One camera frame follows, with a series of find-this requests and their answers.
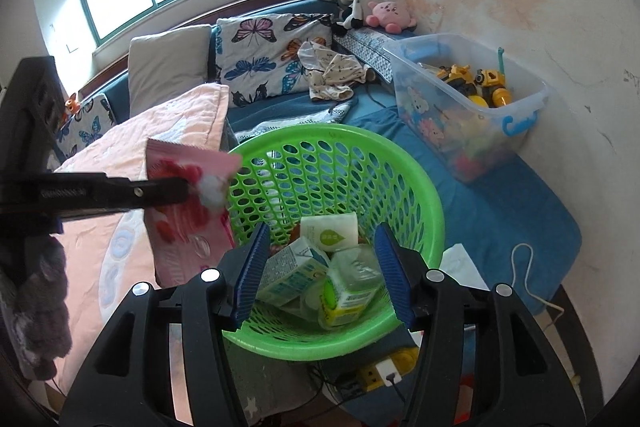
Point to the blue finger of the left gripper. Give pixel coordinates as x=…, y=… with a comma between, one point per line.
x=160, y=192

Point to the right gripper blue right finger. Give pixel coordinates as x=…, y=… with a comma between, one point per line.
x=396, y=281

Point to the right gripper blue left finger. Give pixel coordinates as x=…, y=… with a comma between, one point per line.
x=252, y=260

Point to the yellow green milk carton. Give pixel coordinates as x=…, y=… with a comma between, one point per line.
x=353, y=279

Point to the white blue milk carton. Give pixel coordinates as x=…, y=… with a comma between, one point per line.
x=290, y=272

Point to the pink snack wrapper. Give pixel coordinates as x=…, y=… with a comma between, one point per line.
x=192, y=236

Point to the white green leaf carton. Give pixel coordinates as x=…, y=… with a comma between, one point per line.
x=331, y=232

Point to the orange fox toy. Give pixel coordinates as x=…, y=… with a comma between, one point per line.
x=72, y=106

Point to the left butterfly pillow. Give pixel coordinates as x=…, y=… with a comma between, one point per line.
x=90, y=124

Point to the butterfly pillow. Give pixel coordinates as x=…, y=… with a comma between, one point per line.
x=257, y=55
x=90, y=124

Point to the yellow power strip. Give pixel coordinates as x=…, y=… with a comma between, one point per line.
x=389, y=370

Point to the green plastic basket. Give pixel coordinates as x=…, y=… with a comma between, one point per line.
x=351, y=179

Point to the grey pillow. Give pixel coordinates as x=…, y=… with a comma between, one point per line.
x=163, y=66

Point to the blue mattress sheet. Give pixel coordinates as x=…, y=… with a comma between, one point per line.
x=509, y=221

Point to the right butterfly pillow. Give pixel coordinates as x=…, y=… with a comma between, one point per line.
x=257, y=55

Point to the clear plastic toy bin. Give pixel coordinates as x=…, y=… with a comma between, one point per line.
x=468, y=139

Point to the beige crumpled clothing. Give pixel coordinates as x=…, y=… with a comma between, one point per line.
x=332, y=76

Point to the yellow toy truck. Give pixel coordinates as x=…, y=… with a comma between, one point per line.
x=486, y=88

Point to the patterned grey cloth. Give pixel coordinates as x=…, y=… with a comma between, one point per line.
x=368, y=45

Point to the pink plush toy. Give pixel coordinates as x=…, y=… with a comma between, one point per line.
x=390, y=16

